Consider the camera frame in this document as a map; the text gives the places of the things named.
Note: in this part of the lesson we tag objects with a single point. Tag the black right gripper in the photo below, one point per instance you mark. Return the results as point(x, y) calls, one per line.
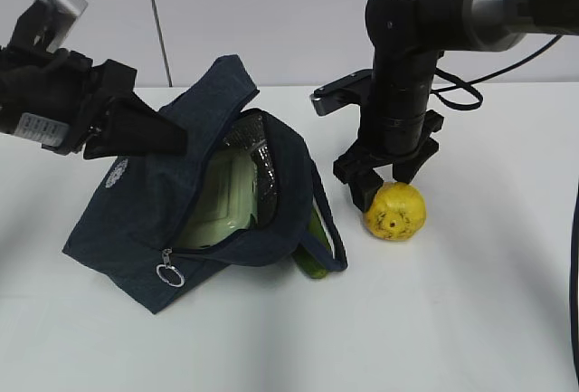
point(405, 145)

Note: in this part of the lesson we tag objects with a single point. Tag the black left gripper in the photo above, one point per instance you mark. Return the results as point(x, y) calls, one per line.
point(61, 100)

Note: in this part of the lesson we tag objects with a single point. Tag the yellow pear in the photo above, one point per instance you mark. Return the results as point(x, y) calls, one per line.
point(398, 211)

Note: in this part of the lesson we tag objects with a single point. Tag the dark blue lunch bag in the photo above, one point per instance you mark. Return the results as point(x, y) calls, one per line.
point(131, 225)

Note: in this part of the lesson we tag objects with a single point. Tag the green cucumber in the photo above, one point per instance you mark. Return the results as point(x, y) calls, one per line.
point(315, 247)

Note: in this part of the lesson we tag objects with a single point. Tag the green lidded glass container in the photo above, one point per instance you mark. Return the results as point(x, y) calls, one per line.
point(227, 203)

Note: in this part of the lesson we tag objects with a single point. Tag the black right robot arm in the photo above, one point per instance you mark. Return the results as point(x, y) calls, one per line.
point(409, 37)

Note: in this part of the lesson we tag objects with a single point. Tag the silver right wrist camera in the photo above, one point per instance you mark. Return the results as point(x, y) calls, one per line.
point(352, 89)

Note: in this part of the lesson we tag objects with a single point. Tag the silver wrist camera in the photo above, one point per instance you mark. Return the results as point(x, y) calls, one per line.
point(352, 89)
point(45, 24)

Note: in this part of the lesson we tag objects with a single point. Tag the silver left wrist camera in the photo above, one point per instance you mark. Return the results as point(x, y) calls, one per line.
point(45, 24)

